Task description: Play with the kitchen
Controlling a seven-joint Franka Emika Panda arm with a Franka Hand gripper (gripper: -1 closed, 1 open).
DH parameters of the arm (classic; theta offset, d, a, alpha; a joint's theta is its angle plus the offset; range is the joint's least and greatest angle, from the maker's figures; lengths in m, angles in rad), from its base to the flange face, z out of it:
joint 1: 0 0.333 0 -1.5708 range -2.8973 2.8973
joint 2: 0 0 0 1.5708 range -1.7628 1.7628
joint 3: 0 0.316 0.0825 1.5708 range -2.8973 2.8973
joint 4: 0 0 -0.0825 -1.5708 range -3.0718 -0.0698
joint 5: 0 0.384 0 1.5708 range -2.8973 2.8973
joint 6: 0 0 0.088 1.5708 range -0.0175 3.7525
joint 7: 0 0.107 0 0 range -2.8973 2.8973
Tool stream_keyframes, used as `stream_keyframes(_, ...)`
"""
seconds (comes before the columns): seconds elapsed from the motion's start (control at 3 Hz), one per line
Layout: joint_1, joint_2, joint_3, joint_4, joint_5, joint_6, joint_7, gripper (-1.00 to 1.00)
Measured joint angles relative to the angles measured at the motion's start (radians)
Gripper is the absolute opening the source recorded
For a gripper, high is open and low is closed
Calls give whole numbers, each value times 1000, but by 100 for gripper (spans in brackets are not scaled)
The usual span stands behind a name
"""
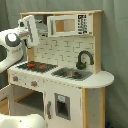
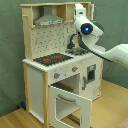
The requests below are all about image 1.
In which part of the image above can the grey toy sink basin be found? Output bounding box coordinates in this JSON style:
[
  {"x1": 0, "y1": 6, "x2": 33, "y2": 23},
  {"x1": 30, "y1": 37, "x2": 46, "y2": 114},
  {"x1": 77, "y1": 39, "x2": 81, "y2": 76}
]
[{"x1": 52, "y1": 67, "x2": 92, "y2": 81}]

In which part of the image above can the black toy stovetop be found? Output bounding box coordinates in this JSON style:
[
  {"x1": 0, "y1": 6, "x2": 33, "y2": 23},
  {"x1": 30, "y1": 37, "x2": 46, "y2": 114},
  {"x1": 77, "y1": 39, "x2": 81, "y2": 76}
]
[{"x1": 19, "y1": 61, "x2": 56, "y2": 73}]

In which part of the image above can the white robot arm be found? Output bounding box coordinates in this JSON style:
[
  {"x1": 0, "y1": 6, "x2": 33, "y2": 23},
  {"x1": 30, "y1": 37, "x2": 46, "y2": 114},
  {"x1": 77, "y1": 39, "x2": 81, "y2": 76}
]
[{"x1": 0, "y1": 15, "x2": 39, "y2": 73}]

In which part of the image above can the left red stove knob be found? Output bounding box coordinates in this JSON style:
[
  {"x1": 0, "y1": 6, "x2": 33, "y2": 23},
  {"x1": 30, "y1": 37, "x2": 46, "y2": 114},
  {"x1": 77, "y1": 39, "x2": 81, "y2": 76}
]
[{"x1": 12, "y1": 75, "x2": 19, "y2": 83}]

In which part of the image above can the right red stove knob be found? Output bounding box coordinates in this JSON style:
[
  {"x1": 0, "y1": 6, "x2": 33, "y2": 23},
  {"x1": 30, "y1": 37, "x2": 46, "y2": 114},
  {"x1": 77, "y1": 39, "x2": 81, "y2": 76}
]
[{"x1": 31, "y1": 81, "x2": 38, "y2": 87}]

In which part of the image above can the black toy faucet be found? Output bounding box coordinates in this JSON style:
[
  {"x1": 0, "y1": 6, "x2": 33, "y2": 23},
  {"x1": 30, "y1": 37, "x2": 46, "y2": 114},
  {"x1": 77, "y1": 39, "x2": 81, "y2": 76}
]
[{"x1": 76, "y1": 50, "x2": 94, "y2": 70}]

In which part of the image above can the wooden toy kitchen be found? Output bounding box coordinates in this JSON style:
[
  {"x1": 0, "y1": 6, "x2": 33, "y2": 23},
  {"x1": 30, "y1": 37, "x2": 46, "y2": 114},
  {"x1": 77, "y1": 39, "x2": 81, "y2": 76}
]
[{"x1": 8, "y1": 10, "x2": 114, "y2": 128}]

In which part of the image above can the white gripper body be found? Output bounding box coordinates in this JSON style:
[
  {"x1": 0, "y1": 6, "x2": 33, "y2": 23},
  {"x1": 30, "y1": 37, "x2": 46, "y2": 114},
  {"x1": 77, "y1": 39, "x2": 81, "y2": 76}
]
[{"x1": 18, "y1": 15, "x2": 39, "y2": 48}]

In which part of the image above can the white toy microwave door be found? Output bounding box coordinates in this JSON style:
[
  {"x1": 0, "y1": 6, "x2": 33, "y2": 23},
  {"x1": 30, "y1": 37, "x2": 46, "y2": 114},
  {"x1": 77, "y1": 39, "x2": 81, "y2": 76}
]
[{"x1": 47, "y1": 14, "x2": 92, "y2": 37}]

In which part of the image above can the white dishwasher door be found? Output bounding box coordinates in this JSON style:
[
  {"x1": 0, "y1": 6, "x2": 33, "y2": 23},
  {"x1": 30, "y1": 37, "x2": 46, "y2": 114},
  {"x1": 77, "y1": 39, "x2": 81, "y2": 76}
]
[{"x1": 45, "y1": 81, "x2": 82, "y2": 128}]

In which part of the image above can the red stove knob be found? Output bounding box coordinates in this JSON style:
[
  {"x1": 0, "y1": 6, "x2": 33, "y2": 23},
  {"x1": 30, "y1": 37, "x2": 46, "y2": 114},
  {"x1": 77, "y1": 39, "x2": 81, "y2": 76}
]
[
  {"x1": 12, "y1": 75, "x2": 19, "y2": 83},
  {"x1": 31, "y1": 81, "x2": 38, "y2": 87}
]

